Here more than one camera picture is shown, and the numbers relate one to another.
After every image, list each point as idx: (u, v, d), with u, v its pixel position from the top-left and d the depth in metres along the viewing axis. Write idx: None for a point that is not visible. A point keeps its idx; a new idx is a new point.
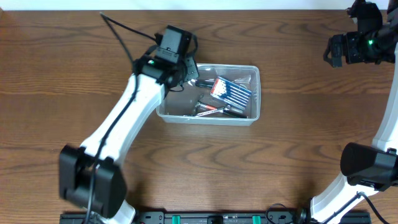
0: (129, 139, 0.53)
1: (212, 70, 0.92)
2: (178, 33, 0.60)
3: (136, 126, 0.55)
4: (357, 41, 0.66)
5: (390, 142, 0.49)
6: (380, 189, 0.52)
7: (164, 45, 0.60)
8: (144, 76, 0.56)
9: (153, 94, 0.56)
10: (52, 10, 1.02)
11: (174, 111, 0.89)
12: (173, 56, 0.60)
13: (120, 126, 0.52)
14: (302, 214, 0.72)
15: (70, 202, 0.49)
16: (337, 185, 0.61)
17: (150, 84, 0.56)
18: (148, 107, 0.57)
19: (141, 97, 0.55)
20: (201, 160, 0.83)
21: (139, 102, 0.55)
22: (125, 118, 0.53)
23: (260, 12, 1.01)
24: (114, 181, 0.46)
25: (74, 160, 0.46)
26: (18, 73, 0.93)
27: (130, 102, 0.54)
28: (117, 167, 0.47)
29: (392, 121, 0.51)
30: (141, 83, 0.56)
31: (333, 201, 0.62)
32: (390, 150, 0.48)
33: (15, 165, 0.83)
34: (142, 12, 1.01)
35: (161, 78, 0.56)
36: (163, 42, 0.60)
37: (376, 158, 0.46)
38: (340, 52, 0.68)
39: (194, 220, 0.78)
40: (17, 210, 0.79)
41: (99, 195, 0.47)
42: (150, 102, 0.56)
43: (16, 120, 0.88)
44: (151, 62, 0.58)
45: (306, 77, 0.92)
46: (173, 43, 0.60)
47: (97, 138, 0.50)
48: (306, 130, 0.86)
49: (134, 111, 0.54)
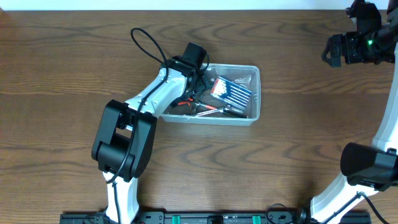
0: (158, 112, 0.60)
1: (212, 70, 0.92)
2: (199, 47, 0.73)
3: (165, 104, 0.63)
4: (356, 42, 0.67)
5: (390, 142, 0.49)
6: (380, 189, 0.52)
7: (186, 55, 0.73)
8: (172, 69, 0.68)
9: (181, 80, 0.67)
10: (52, 11, 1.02)
11: (174, 111, 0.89)
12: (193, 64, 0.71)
13: (157, 95, 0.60)
14: (302, 214, 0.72)
15: (104, 154, 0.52)
16: (337, 185, 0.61)
17: (178, 73, 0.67)
18: (174, 93, 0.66)
19: (171, 81, 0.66)
20: (201, 160, 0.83)
21: (169, 84, 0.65)
22: (160, 91, 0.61)
23: (260, 12, 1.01)
24: (151, 133, 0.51)
25: (118, 109, 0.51)
26: (18, 73, 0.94)
27: (162, 82, 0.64)
28: (155, 119, 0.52)
29: (392, 121, 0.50)
30: (171, 71, 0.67)
31: (334, 201, 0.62)
32: (390, 150, 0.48)
33: (14, 165, 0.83)
34: (142, 12, 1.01)
35: (186, 73, 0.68)
36: (186, 53, 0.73)
37: (376, 157, 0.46)
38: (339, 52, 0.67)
39: (194, 220, 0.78)
40: (17, 210, 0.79)
41: (135, 144, 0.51)
42: (177, 87, 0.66)
43: (16, 120, 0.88)
44: (177, 62, 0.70)
45: (306, 77, 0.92)
46: (193, 55, 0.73)
47: (137, 98, 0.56)
48: (306, 130, 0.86)
49: (166, 89, 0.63)
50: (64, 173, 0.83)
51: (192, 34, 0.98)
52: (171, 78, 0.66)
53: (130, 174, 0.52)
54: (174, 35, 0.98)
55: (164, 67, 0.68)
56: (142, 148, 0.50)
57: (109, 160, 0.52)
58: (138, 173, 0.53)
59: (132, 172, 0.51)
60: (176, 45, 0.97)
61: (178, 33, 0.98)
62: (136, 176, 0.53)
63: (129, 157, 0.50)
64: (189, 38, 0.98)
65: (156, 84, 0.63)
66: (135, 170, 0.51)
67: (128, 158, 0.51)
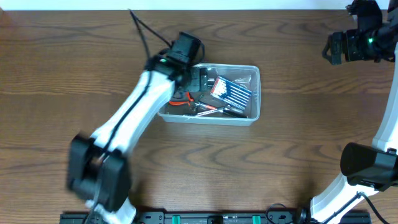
0: (140, 127, 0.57)
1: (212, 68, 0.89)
2: (190, 40, 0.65)
3: (150, 114, 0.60)
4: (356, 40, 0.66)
5: (390, 142, 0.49)
6: (379, 188, 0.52)
7: (175, 48, 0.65)
8: (156, 73, 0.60)
9: (163, 90, 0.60)
10: (52, 10, 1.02)
11: (174, 111, 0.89)
12: (183, 58, 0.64)
13: (134, 115, 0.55)
14: (302, 214, 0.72)
15: (76, 190, 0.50)
16: (337, 186, 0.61)
17: (160, 81, 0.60)
18: (157, 103, 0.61)
19: (151, 91, 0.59)
20: (201, 160, 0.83)
21: (150, 96, 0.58)
22: (137, 108, 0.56)
23: (260, 12, 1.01)
24: (119, 176, 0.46)
25: (85, 148, 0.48)
26: (18, 73, 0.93)
27: (142, 96, 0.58)
28: (125, 160, 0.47)
29: (392, 121, 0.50)
30: (152, 80, 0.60)
31: (333, 201, 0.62)
32: (390, 150, 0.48)
33: (14, 165, 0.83)
34: (142, 12, 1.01)
35: (171, 76, 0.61)
36: (175, 46, 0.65)
37: (376, 158, 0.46)
38: (339, 51, 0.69)
39: (194, 220, 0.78)
40: (17, 210, 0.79)
41: (105, 185, 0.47)
42: (160, 98, 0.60)
43: (16, 120, 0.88)
44: (163, 61, 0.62)
45: (306, 77, 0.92)
46: (184, 47, 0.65)
47: (109, 127, 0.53)
48: (306, 130, 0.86)
49: (145, 104, 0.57)
50: (64, 174, 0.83)
51: (192, 34, 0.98)
52: (152, 89, 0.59)
53: (106, 208, 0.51)
54: (174, 35, 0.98)
55: (147, 70, 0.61)
56: (112, 190, 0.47)
57: (84, 196, 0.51)
58: (115, 206, 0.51)
59: (109, 208, 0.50)
60: None
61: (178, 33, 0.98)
62: (113, 210, 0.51)
63: (100, 197, 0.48)
64: None
65: (134, 100, 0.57)
66: (109, 206, 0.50)
67: (99, 198, 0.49)
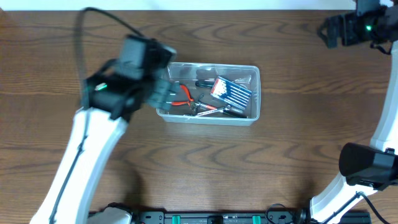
0: (85, 200, 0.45)
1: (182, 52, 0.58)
2: (142, 41, 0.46)
3: (91, 180, 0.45)
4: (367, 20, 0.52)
5: (388, 142, 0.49)
6: (379, 188, 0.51)
7: (123, 57, 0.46)
8: (96, 111, 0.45)
9: (106, 138, 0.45)
10: (53, 11, 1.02)
11: (174, 111, 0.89)
12: (134, 73, 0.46)
13: (73, 184, 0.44)
14: (302, 214, 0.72)
15: None
16: (336, 185, 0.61)
17: (102, 124, 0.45)
18: (99, 155, 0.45)
19: (90, 144, 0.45)
20: (201, 160, 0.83)
21: (88, 152, 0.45)
22: (77, 172, 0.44)
23: (260, 12, 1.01)
24: None
25: None
26: (19, 73, 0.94)
27: (78, 156, 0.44)
28: None
29: (390, 121, 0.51)
30: (89, 126, 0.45)
31: (331, 202, 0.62)
32: (388, 150, 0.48)
33: (15, 165, 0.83)
34: (143, 12, 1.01)
35: (117, 104, 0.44)
36: (122, 55, 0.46)
37: (374, 158, 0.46)
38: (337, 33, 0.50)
39: (194, 220, 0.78)
40: (17, 210, 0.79)
41: None
42: (103, 148, 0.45)
43: (17, 120, 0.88)
44: (102, 88, 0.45)
45: (306, 77, 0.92)
46: (135, 54, 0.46)
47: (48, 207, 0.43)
48: (306, 130, 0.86)
49: (84, 164, 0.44)
50: None
51: (192, 34, 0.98)
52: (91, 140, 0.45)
53: None
54: (175, 35, 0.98)
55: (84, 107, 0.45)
56: None
57: None
58: None
59: None
60: (176, 45, 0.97)
61: (178, 33, 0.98)
62: None
63: None
64: (189, 38, 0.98)
65: (70, 163, 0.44)
66: None
67: None
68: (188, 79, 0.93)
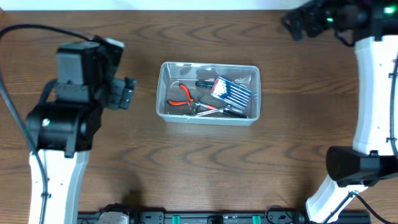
0: None
1: (120, 53, 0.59)
2: (76, 55, 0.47)
3: (68, 213, 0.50)
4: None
5: (369, 144, 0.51)
6: (369, 185, 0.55)
7: (63, 78, 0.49)
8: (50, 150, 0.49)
9: (70, 172, 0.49)
10: (52, 11, 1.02)
11: (174, 111, 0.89)
12: (80, 94, 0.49)
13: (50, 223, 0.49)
14: (300, 218, 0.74)
15: None
16: (328, 186, 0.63)
17: (59, 161, 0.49)
18: (66, 186, 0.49)
19: (56, 181, 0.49)
20: (201, 160, 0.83)
21: (55, 191, 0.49)
22: (50, 212, 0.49)
23: (260, 12, 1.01)
24: None
25: None
26: (18, 73, 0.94)
27: (45, 200, 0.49)
28: None
29: (367, 122, 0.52)
30: (47, 170, 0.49)
31: (326, 204, 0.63)
32: (372, 153, 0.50)
33: (14, 165, 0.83)
34: (143, 12, 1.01)
35: (71, 131, 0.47)
36: (61, 75, 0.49)
37: (362, 161, 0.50)
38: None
39: (194, 220, 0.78)
40: (17, 210, 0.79)
41: None
42: (70, 181, 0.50)
43: (16, 120, 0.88)
44: (48, 124, 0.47)
45: (306, 77, 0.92)
46: (75, 73, 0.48)
47: None
48: (306, 130, 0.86)
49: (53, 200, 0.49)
50: None
51: (192, 34, 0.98)
52: (55, 179, 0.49)
53: None
54: (174, 35, 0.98)
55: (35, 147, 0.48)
56: None
57: None
58: None
59: None
60: (176, 45, 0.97)
61: (178, 33, 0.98)
62: None
63: None
64: (190, 38, 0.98)
65: (40, 206, 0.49)
66: None
67: None
68: (188, 79, 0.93)
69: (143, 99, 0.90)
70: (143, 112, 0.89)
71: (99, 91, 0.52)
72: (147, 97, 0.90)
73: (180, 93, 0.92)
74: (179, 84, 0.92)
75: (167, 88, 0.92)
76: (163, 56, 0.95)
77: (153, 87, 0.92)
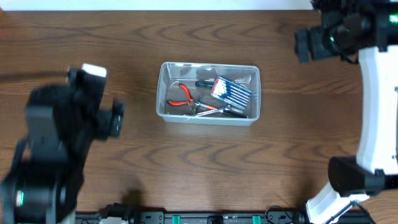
0: None
1: (101, 84, 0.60)
2: (48, 112, 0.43)
3: None
4: (326, 33, 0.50)
5: (374, 162, 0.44)
6: (373, 195, 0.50)
7: (37, 136, 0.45)
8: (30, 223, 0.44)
9: None
10: (52, 11, 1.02)
11: (174, 111, 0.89)
12: (57, 154, 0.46)
13: None
14: (300, 218, 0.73)
15: None
16: (329, 193, 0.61)
17: None
18: None
19: None
20: (201, 160, 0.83)
21: None
22: None
23: (260, 12, 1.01)
24: None
25: None
26: None
27: None
28: None
29: (372, 139, 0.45)
30: None
31: (326, 210, 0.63)
32: (377, 172, 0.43)
33: None
34: (143, 12, 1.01)
35: (50, 201, 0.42)
36: (35, 134, 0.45)
37: (365, 179, 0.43)
38: (306, 49, 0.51)
39: (194, 220, 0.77)
40: None
41: None
42: None
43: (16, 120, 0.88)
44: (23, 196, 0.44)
45: (306, 77, 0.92)
46: (48, 130, 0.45)
47: None
48: (306, 130, 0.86)
49: None
50: None
51: (192, 34, 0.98)
52: None
53: None
54: (174, 35, 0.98)
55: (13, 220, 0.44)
56: None
57: None
58: None
59: None
60: (176, 45, 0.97)
61: (178, 33, 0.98)
62: None
63: None
64: (189, 38, 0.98)
65: None
66: None
67: None
68: (188, 79, 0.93)
69: (143, 99, 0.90)
70: (143, 112, 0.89)
71: (78, 140, 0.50)
72: (147, 97, 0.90)
73: (180, 93, 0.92)
74: (179, 84, 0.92)
75: (167, 88, 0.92)
76: (163, 57, 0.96)
77: (153, 87, 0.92)
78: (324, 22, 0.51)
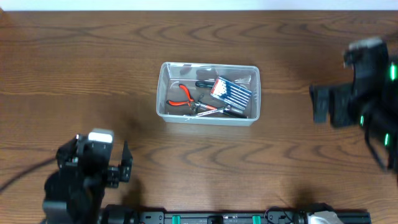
0: None
1: (108, 149, 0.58)
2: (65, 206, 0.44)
3: None
4: (350, 100, 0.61)
5: None
6: None
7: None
8: None
9: None
10: (53, 11, 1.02)
11: (174, 111, 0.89)
12: None
13: None
14: (300, 220, 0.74)
15: None
16: None
17: None
18: None
19: None
20: (201, 160, 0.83)
21: None
22: None
23: (260, 12, 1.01)
24: None
25: None
26: (20, 73, 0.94)
27: None
28: None
29: None
30: None
31: None
32: None
33: (14, 165, 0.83)
34: (143, 12, 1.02)
35: None
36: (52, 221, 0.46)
37: None
38: (324, 109, 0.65)
39: (194, 220, 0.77)
40: (17, 211, 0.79)
41: None
42: None
43: (16, 120, 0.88)
44: None
45: (306, 77, 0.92)
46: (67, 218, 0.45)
47: None
48: (306, 130, 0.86)
49: None
50: None
51: (192, 34, 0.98)
52: None
53: None
54: (174, 35, 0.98)
55: None
56: None
57: None
58: None
59: None
60: (175, 45, 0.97)
61: (178, 33, 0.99)
62: None
63: None
64: (189, 38, 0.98)
65: None
66: None
67: None
68: (188, 79, 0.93)
69: (143, 99, 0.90)
70: (143, 112, 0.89)
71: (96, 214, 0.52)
72: (147, 97, 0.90)
73: (180, 93, 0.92)
74: (179, 84, 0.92)
75: (167, 89, 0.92)
76: (163, 57, 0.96)
77: (154, 87, 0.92)
78: (357, 88, 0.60)
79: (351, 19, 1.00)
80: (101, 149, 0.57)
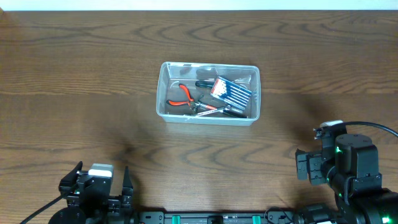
0: None
1: (108, 185, 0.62)
2: None
3: None
4: (321, 166, 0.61)
5: None
6: None
7: None
8: None
9: None
10: (52, 11, 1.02)
11: (174, 111, 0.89)
12: None
13: None
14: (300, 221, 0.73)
15: None
16: None
17: None
18: None
19: None
20: (201, 160, 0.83)
21: None
22: None
23: (260, 12, 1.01)
24: None
25: None
26: (19, 73, 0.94)
27: None
28: None
29: None
30: None
31: None
32: None
33: (14, 165, 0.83)
34: (143, 12, 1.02)
35: None
36: None
37: None
38: (304, 169, 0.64)
39: (194, 220, 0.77)
40: (17, 211, 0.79)
41: None
42: None
43: (16, 119, 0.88)
44: None
45: (306, 77, 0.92)
46: None
47: None
48: (306, 130, 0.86)
49: None
50: (64, 174, 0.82)
51: (192, 34, 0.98)
52: None
53: None
54: (174, 35, 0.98)
55: None
56: None
57: None
58: None
59: None
60: (176, 45, 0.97)
61: (178, 33, 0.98)
62: None
63: None
64: (189, 38, 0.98)
65: None
66: None
67: None
68: (188, 79, 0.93)
69: (143, 99, 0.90)
70: (143, 112, 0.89)
71: None
72: (147, 97, 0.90)
73: (180, 93, 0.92)
74: (179, 84, 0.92)
75: (167, 88, 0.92)
76: (163, 56, 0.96)
77: (154, 87, 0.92)
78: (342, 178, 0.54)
79: (351, 19, 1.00)
80: (101, 184, 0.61)
